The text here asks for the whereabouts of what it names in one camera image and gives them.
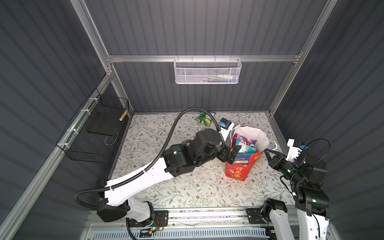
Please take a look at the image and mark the purple Fox's candy bag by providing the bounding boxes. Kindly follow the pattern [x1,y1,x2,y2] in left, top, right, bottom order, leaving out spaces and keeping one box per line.
[233,133,257,147]

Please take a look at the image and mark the red and white paper bag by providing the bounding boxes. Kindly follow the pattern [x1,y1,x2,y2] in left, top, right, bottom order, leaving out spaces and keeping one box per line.
[225,125,278,182]

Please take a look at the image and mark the small green snack bag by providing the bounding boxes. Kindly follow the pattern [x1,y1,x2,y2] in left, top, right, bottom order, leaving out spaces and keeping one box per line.
[197,112,212,128]

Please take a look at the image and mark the teal white snack bag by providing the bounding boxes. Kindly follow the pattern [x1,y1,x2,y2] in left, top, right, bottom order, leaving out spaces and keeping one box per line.
[236,141,257,154]

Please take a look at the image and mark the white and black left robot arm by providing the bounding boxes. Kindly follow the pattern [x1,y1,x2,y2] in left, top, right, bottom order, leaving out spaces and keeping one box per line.
[97,129,241,225]

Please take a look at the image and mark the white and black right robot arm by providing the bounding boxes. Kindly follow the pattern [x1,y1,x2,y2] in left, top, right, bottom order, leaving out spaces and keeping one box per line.
[264,149,330,240]

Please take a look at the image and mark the white perforated vent panel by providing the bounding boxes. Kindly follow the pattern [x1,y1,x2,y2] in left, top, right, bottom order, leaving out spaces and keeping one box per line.
[91,227,268,240]

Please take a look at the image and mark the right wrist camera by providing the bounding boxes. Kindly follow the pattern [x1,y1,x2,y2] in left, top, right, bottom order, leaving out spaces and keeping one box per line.
[286,139,308,163]

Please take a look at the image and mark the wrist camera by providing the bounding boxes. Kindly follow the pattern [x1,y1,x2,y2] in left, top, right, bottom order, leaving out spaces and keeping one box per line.
[286,139,308,163]
[220,118,235,141]

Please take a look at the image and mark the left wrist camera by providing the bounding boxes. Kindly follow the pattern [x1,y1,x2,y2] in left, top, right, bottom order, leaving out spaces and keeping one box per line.
[220,118,235,141]

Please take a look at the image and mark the black corrugated cable conduit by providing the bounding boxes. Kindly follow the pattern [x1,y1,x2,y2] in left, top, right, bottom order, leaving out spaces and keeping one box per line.
[73,107,223,240]

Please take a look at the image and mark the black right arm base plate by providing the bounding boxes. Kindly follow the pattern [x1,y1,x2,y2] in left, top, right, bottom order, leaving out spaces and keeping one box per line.
[246,207,267,225]

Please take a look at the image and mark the white wire mesh basket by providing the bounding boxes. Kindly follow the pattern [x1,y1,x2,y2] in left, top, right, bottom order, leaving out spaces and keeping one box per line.
[173,58,243,85]

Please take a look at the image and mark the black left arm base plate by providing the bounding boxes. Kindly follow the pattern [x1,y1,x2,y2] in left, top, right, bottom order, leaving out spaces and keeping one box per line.
[128,210,169,228]

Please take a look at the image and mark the black wire basket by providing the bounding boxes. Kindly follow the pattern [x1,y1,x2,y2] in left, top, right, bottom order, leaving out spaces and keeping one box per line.
[57,90,130,164]

